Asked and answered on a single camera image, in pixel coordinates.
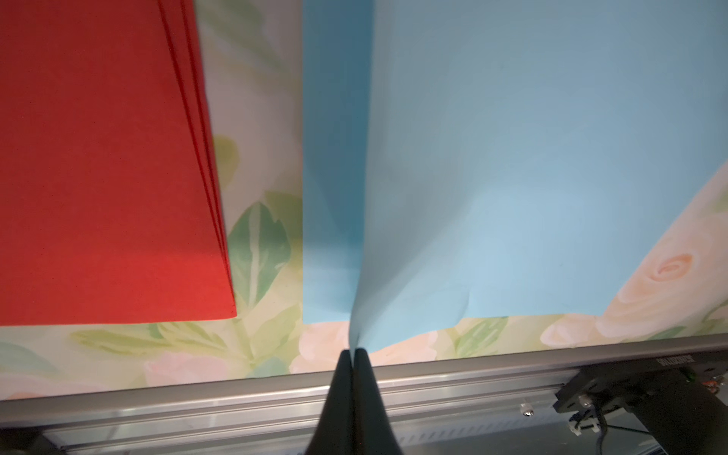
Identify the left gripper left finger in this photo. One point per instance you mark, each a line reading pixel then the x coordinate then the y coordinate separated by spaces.
pixel 334 434

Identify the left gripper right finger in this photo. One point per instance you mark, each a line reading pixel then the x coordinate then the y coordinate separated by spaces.
pixel 373 434

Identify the light blue paper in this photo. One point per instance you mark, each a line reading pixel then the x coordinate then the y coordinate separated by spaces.
pixel 337 55
pixel 543 157

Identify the red paper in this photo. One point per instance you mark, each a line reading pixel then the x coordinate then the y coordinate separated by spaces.
pixel 110 204

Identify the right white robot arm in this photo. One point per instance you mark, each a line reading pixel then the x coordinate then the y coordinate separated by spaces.
pixel 683 416

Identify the aluminium front rail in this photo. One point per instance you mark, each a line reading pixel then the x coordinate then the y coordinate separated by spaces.
pixel 498 405

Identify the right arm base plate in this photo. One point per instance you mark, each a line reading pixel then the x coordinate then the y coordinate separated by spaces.
pixel 615 385

